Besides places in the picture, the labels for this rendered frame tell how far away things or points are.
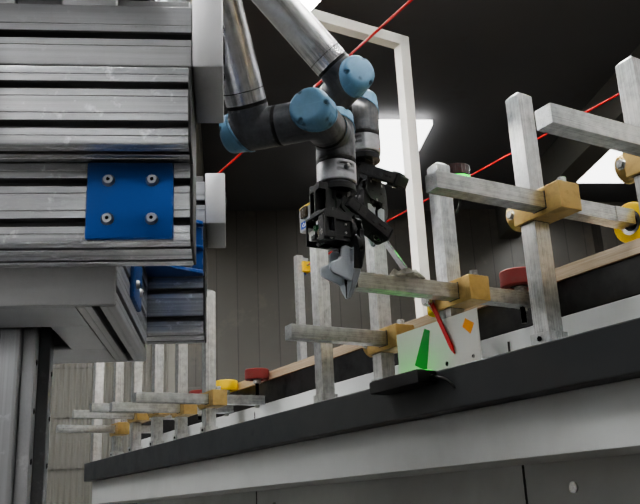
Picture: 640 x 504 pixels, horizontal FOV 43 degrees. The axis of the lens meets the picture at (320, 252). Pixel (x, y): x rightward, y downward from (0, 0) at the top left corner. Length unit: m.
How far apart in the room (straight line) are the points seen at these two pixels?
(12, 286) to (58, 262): 0.06
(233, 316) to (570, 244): 3.55
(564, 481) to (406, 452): 0.32
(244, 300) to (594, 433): 6.77
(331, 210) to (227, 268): 6.65
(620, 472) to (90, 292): 1.05
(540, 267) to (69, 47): 0.89
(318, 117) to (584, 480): 0.85
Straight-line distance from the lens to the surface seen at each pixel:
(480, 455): 1.60
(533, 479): 1.79
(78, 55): 0.92
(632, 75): 1.42
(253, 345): 7.93
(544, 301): 1.46
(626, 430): 1.36
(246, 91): 1.49
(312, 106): 1.45
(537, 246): 1.49
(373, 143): 1.83
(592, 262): 1.68
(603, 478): 1.67
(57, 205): 0.90
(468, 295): 1.60
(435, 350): 1.67
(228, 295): 8.03
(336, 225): 1.48
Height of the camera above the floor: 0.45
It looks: 17 degrees up
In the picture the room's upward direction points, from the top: 3 degrees counter-clockwise
